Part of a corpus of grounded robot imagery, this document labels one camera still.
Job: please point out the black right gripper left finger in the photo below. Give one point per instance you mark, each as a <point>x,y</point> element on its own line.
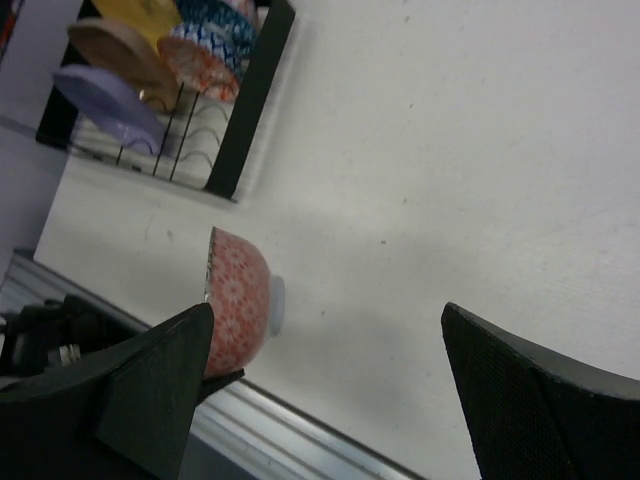
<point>124,412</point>

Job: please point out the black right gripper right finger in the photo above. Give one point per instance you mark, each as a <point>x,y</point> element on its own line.
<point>533,413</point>

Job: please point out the red floral bowl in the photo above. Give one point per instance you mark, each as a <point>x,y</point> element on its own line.
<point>247,301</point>

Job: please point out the purple plastic plate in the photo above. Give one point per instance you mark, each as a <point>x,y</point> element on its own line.
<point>112,105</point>

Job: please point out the red-inside blue-outside bowl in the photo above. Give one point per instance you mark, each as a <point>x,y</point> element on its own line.
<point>204,58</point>

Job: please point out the blue triangle pattern bowl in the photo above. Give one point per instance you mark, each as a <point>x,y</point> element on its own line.
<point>237,19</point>

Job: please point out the brown plastic plate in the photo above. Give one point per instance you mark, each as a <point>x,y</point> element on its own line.
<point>122,50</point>

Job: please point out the yellow plastic plate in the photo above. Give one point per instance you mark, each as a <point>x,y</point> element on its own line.
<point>153,18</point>

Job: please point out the aluminium table rail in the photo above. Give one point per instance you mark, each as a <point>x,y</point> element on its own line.
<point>259,433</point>

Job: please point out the black wire dish rack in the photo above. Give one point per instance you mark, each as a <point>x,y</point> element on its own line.
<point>206,146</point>

